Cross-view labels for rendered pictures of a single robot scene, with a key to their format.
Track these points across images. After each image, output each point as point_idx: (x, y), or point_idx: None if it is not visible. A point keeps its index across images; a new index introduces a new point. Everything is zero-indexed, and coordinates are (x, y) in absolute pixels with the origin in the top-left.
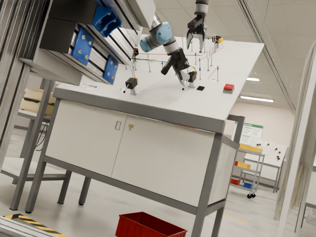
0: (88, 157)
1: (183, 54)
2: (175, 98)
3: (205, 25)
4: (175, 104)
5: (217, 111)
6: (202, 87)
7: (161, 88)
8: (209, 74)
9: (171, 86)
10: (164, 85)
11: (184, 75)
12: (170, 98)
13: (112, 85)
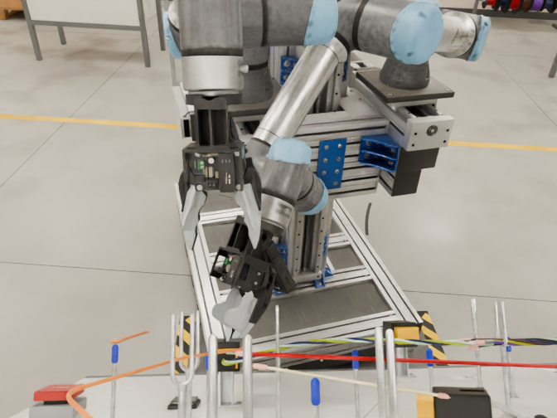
0: None
1: (232, 235)
2: (253, 383)
3: (186, 146)
4: (239, 378)
5: (103, 383)
6: (175, 400)
7: (340, 391)
8: None
9: (310, 397)
10: (344, 396)
11: (225, 305)
12: (272, 383)
13: (520, 378)
